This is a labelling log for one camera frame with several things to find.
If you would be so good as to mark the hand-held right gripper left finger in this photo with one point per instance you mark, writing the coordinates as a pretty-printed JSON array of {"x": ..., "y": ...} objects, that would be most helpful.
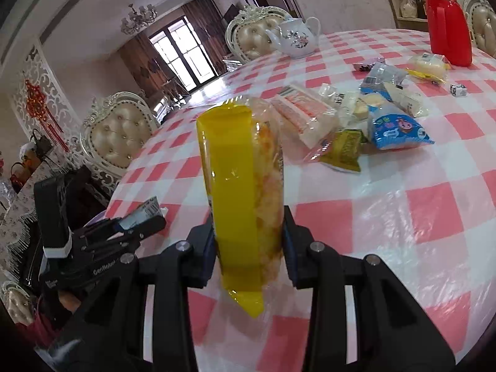
[{"x": 207, "y": 267}]

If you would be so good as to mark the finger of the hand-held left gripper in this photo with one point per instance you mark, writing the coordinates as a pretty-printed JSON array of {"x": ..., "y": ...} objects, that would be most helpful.
[
  {"x": 112, "y": 245},
  {"x": 149, "y": 225}
]

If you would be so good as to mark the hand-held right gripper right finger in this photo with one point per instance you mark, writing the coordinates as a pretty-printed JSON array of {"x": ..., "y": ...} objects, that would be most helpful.
[{"x": 290, "y": 263}]

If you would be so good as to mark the white barcode snack packet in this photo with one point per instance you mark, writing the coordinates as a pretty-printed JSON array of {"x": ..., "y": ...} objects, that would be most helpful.
[{"x": 143, "y": 207}]

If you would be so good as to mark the pink striped wafer packet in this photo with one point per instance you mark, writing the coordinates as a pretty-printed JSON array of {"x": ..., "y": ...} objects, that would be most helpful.
[{"x": 300, "y": 110}]

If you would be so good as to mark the dark handbag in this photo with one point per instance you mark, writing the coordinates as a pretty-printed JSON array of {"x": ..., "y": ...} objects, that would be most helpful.
[{"x": 40, "y": 143}]

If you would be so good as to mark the cream tufted dining chair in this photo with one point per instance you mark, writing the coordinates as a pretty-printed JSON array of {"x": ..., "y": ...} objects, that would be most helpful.
[
  {"x": 116, "y": 139},
  {"x": 482, "y": 23},
  {"x": 252, "y": 38}
]

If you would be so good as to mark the red and white checkered tablecloth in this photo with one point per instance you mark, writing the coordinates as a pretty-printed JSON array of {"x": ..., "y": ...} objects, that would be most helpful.
[{"x": 387, "y": 221}]

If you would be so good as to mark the white carved lattice screen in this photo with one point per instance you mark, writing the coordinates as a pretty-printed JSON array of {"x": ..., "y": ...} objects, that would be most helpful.
[{"x": 58, "y": 85}]

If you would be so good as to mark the olive green snack packet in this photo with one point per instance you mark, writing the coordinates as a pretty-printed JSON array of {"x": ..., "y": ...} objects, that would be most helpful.
[{"x": 345, "y": 151}]

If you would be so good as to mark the brown curtain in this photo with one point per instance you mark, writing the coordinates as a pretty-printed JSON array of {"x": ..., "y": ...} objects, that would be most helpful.
[
  {"x": 205, "y": 31},
  {"x": 135, "y": 62}
]

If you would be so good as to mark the clear pale cake packet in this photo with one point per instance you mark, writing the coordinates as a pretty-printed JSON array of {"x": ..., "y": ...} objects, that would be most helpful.
[{"x": 341, "y": 102}]

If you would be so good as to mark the blue cartoon snack packet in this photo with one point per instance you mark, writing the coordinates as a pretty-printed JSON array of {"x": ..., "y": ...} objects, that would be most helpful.
[{"x": 395, "y": 130}]

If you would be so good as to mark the glass balcony door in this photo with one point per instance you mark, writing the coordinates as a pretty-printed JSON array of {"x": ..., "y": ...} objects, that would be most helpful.
[{"x": 182, "y": 52}]

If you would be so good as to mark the clear packet of yellow pieces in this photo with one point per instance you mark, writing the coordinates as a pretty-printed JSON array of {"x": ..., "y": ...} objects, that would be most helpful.
[{"x": 391, "y": 99}]

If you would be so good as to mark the crystal chandelier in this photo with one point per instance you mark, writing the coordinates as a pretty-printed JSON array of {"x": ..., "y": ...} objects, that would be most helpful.
[{"x": 137, "y": 17}]

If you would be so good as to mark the grey blue snack packet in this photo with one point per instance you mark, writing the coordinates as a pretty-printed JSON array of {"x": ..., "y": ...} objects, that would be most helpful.
[{"x": 381, "y": 75}]

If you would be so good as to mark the small dark snack packet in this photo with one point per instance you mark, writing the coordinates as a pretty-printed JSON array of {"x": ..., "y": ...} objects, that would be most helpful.
[{"x": 366, "y": 65}]

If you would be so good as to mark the white and yellow snack packet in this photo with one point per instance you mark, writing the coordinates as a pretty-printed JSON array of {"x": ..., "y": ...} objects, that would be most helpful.
[{"x": 426, "y": 66}]

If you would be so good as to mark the small black and white candy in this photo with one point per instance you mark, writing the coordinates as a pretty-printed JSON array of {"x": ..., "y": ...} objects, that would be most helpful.
[{"x": 458, "y": 90}]

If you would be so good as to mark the pale bag on shelf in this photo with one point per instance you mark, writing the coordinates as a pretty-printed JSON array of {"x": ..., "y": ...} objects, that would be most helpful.
[{"x": 407, "y": 7}]

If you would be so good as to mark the dark bottle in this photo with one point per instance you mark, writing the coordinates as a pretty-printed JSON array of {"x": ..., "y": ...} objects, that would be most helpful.
[{"x": 418, "y": 6}]

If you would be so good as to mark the red knot wall ornament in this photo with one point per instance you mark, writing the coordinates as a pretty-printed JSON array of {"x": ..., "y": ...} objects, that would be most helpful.
[{"x": 38, "y": 100}]

